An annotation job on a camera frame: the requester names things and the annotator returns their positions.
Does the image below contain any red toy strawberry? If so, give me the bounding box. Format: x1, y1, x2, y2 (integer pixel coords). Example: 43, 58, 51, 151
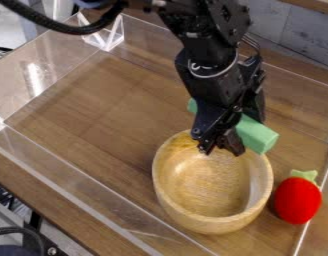
274, 169, 323, 225

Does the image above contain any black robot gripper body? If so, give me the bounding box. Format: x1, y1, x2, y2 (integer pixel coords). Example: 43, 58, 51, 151
173, 49, 268, 156

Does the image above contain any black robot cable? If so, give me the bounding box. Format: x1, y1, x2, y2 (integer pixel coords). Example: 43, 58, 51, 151
0, 0, 128, 36

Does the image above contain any clear acrylic corner bracket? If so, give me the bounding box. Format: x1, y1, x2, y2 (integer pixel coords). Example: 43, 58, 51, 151
80, 15, 124, 52

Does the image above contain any green rectangular stick block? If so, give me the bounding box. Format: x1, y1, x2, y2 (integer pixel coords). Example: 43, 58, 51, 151
187, 98, 279, 156

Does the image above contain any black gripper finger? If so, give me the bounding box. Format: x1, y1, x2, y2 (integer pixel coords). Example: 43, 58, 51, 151
224, 128, 246, 157
243, 91, 266, 123

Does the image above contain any clear acrylic tray enclosure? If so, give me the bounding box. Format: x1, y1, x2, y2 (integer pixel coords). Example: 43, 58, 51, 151
0, 17, 328, 256

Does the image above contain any brown wooden bowl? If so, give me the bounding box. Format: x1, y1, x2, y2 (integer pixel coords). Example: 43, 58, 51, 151
152, 131, 274, 234

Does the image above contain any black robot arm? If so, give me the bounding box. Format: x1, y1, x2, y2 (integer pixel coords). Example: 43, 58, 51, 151
75, 0, 266, 156

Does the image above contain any black table clamp base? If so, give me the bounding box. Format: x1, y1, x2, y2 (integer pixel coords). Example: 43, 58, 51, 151
0, 219, 71, 256

